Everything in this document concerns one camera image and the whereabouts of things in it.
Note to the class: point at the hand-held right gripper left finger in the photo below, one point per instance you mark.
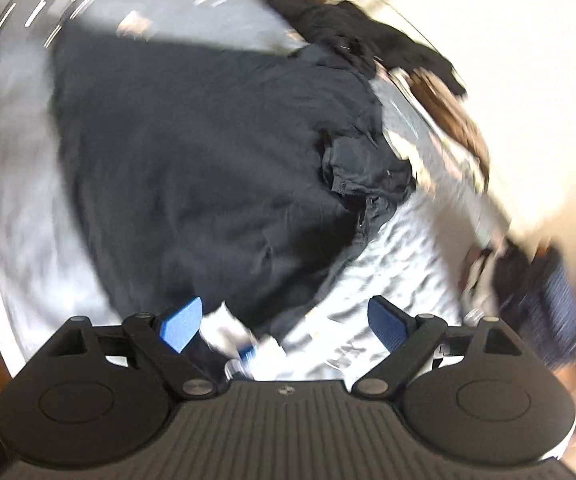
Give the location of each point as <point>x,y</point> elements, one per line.
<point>183,325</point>

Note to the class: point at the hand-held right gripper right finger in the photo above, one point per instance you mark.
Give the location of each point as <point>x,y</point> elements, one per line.
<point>388,325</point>

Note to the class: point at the black shirt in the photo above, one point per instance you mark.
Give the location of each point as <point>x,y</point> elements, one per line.
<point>193,160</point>

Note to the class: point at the stack of folded dark clothes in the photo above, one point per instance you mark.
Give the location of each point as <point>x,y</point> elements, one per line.
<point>528,280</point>

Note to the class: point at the pile of black clothes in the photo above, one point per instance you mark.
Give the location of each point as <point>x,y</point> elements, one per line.
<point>368,35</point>

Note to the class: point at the grey printed quilt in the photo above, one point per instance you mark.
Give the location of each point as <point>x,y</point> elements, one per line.
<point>408,260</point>

